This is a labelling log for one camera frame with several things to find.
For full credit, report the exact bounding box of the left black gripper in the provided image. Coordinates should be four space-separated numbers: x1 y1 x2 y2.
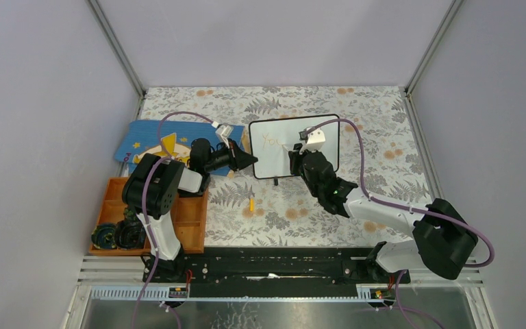
203 138 258 173

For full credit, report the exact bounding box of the black framed whiteboard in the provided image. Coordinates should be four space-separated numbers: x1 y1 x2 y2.
248 114 338 180

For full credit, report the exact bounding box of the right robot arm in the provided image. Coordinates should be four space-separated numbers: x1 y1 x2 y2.
288 144 479 282

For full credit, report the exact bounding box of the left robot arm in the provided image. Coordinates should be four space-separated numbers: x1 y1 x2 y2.
122 138 258 282

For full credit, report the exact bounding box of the wooden compartment tray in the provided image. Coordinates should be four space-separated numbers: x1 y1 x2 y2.
88 177 208 256

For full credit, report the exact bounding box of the floral table mat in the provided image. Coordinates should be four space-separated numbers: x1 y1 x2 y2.
140 86 431 247

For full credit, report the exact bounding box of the blue pikachu cloth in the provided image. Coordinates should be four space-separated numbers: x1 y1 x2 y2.
114 120 220 173

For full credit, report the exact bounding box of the dark round object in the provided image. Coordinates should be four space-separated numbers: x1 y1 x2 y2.
114 220 146 249
90 223 117 250

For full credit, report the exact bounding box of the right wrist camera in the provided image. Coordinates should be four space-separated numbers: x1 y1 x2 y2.
299 127 326 154

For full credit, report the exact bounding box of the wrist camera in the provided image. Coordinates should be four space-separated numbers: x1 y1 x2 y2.
299 127 326 154
211 121 234 147

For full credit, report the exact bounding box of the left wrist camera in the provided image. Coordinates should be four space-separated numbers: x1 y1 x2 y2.
211 121 234 147

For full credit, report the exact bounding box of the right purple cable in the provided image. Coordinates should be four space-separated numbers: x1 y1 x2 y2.
303 118 496 269

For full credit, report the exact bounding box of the purple cable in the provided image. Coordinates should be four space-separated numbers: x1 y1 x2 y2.
129 110 221 329
303 118 496 269

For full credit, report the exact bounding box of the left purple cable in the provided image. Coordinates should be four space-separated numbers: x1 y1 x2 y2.
129 110 221 329

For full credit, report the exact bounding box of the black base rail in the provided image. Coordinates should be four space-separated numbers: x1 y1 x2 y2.
142 247 410 299

